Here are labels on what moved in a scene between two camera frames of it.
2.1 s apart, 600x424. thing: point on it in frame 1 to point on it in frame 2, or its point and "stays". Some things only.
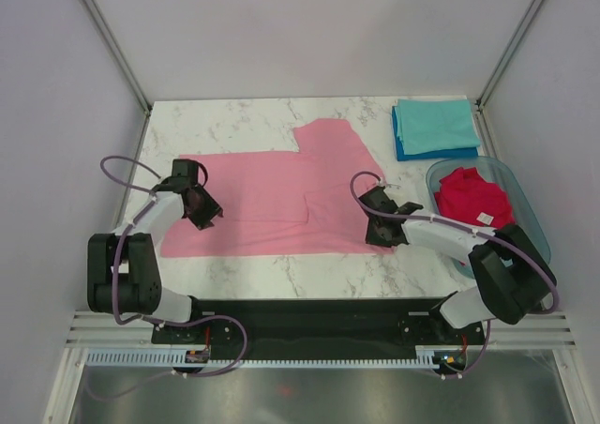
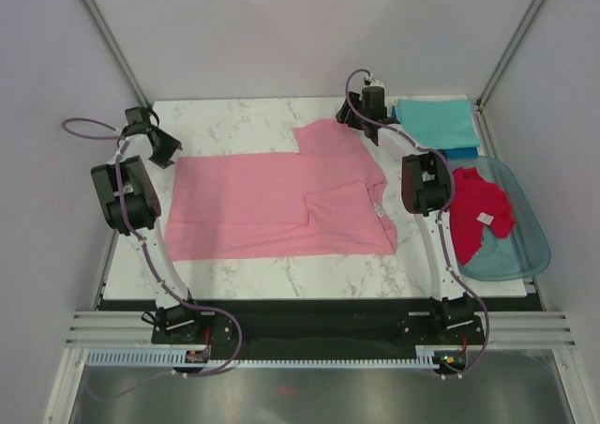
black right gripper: [373, 239] to [349, 121]
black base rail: [317, 324] stays
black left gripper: [202, 220] to [172, 144]
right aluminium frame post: [537, 7] stays
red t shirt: [465, 194] stays
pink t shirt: [302, 202] stays
